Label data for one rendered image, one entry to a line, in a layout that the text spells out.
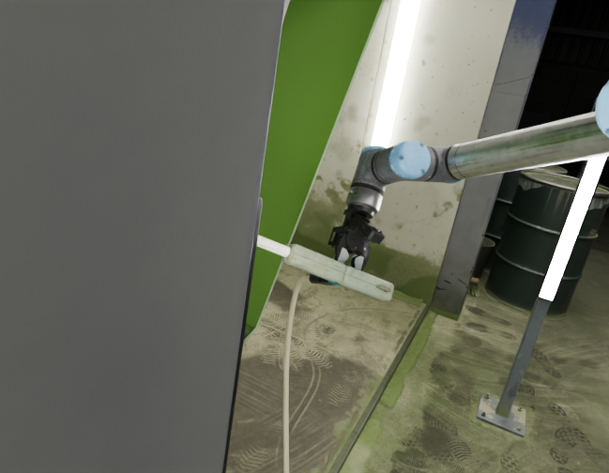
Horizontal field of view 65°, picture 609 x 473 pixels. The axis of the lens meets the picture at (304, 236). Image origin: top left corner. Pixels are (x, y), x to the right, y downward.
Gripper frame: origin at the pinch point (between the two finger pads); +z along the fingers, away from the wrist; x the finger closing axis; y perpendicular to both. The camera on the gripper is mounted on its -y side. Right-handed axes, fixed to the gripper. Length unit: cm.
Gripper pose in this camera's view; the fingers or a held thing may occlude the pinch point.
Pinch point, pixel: (343, 281)
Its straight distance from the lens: 121.7
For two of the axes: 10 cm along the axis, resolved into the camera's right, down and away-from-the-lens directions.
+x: -8.2, -3.8, -4.4
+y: -4.9, 0.4, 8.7
